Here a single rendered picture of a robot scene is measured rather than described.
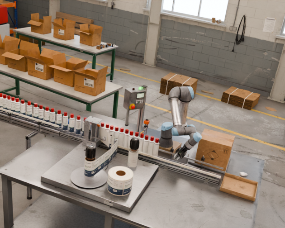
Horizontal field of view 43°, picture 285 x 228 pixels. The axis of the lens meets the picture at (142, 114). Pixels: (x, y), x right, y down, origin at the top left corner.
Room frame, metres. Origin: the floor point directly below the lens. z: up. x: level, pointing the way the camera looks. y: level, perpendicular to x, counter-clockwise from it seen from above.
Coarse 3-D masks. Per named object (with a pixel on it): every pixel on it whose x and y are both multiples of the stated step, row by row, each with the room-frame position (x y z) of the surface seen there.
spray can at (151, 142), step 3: (150, 138) 2.95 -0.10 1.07; (153, 138) 2.95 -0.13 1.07; (150, 141) 2.94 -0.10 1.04; (153, 141) 2.94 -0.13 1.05; (150, 144) 2.93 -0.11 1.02; (153, 144) 2.94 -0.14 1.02; (150, 147) 2.93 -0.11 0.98; (150, 150) 2.93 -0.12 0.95; (147, 153) 2.94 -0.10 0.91; (150, 153) 2.93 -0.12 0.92
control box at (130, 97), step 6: (126, 90) 3.07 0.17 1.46; (132, 90) 3.06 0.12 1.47; (138, 90) 3.08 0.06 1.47; (144, 90) 3.11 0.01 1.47; (126, 96) 3.07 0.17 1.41; (132, 96) 3.04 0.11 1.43; (144, 96) 3.12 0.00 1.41; (126, 102) 3.06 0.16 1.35; (132, 102) 3.04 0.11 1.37; (126, 108) 3.05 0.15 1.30; (138, 108) 3.09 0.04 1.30
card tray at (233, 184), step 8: (224, 176) 2.83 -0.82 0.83; (232, 176) 2.82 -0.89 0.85; (224, 184) 2.70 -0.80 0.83; (232, 184) 2.72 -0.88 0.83; (240, 184) 2.73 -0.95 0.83; (248, 184) 2.75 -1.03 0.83; (256, 184) 2.75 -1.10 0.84; (232, 192) 2.57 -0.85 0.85; (240, 192) 2.61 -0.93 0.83; (248, 192) 2.62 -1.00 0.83
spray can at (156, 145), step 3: (156, 138) 2.93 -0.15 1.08; (156, 141) 2.92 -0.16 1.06; (156, 144) 2.91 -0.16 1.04; (153, 147) 2.92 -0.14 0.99; (156, 147) 2.91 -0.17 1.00; (153, 150) 2.91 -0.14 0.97; (156, 150) 2.91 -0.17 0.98; (153, 153) 2.91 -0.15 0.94; (156, 153) 2.91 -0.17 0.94; (156, 156) 2.91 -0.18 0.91
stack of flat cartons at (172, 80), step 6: (162, 78) 6.99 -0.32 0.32; (168, 78) 7.06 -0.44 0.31; (174, 78) 7.11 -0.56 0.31; (180, 78) 7.16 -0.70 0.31; (186, 78) 7.21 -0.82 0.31; (192, 78) 7.25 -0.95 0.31; (162, 84) 6.98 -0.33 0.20; (168, 84) 6.93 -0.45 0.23; (174, 84) 6.88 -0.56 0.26; (180, 84) 6.84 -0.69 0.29; (186, 84) 6.82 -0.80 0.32; (192, 84) 6.89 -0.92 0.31; (162, 90) 6.98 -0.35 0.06; (168, 90) 6.92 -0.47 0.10
